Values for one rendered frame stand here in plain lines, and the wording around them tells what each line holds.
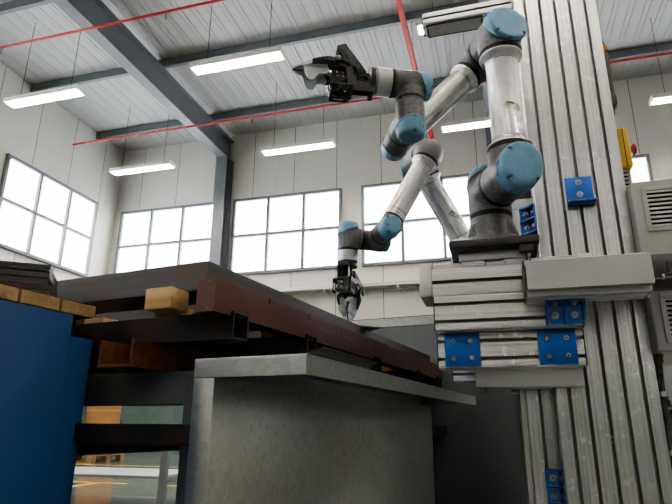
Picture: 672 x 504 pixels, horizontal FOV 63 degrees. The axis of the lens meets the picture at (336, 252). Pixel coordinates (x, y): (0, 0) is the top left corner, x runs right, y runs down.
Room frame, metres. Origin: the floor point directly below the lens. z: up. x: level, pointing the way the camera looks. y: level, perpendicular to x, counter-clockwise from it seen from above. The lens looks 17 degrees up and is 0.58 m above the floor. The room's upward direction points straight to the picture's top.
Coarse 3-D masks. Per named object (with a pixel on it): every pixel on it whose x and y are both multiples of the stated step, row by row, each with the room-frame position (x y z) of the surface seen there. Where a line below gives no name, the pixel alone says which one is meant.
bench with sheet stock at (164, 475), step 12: (168, 408) 4.15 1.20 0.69; (168, 420) 4.15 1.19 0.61; (168, 456) 4.17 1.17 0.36; (84, 468) 4.84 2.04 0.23; (96, 468) 4.85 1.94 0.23; (108, 468) 4.86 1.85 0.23; (120, 468) 4.87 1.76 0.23; (132, 468) 4.88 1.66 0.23; (144, 468) 4.89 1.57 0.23; (168, 468) 4.19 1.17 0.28; (168, 480) 4.22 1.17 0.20
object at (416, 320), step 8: (360, 320) 2.57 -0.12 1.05; (368, 320) 2.55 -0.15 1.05; (376, 320) 2.53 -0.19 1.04; (384, 320) 2.52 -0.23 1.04; (392, 320) 2.50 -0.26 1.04; (400, 320) 2.49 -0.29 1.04; (408, 320) 2.47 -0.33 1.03; (416, 320) 2.46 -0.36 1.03; (424, 320) 2.44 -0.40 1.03; (432, 320) 2.43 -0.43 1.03
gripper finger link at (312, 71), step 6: (306, 60) 1.19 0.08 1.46; (294, 66) 1.20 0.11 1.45; (300, 66) 1.20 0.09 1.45; (306, 66) 1.19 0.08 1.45; (312, 66) 1.20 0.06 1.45; (318, 66) 1.20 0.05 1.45; (324, 66) 1.20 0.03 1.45; (306, 72) 1.19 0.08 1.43; (312, 72) 1.19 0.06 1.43; (318, 72) 1.20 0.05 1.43; (324, 72) 1.20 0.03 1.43; (312, 78) 1.19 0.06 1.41
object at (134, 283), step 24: (192, 264) 1.00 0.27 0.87; (216, 264) 1.00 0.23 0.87; (72, 288) 1.12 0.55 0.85; (96, 288) 1.09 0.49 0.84; (120, 288) 1.07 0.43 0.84; (144, 288) 1.04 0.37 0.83; (192, 288) 0.99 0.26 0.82; (264, 288) 1.16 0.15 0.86; (96, 312) 1.21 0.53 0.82; (120, 312) 1.38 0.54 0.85; (144, 312) 1.35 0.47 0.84; (312, 312) 1.37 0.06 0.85; (384, 336) 1.87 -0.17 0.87
